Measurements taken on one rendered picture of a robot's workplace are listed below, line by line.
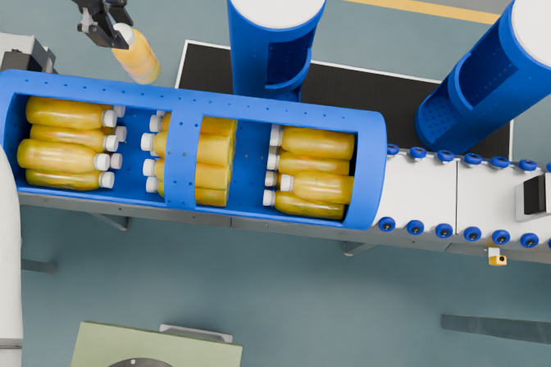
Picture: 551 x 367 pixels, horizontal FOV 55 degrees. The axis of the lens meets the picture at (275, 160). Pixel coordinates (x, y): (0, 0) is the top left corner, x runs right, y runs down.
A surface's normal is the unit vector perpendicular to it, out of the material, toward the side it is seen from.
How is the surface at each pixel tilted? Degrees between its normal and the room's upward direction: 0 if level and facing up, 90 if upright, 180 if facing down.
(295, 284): 0
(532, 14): 0
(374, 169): 15
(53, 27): 0
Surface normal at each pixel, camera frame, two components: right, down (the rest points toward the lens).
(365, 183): 0.00, 0.18
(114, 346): 0.07, -0.25
